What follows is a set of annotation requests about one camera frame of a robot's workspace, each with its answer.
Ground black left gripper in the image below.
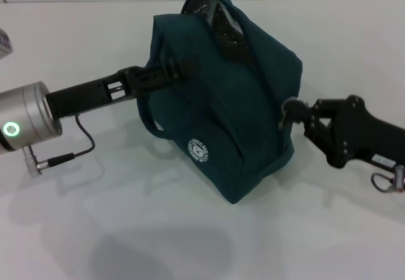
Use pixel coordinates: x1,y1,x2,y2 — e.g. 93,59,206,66
45,57,202,120

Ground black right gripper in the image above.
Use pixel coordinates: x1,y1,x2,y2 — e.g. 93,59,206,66
282,95,405,170

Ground dark teal insulated lunch bag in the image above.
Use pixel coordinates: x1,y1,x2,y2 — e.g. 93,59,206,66
136,0,303,205

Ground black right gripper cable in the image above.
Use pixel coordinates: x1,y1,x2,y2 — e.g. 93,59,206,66
370,165,405,194

